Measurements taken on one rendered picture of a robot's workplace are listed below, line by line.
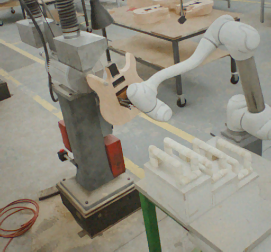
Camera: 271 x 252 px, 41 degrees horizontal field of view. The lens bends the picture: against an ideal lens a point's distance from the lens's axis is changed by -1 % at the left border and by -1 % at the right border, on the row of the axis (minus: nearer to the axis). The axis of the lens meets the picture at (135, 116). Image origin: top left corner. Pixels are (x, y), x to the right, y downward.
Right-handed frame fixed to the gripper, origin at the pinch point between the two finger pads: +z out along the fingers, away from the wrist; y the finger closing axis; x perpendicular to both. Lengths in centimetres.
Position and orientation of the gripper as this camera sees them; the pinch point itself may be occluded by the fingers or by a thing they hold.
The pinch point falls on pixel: (124, 95)
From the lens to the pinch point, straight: 226.2
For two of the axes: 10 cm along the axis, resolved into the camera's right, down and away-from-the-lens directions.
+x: -3.1, -7.8, -5.5
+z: -5.9, -3.0, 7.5
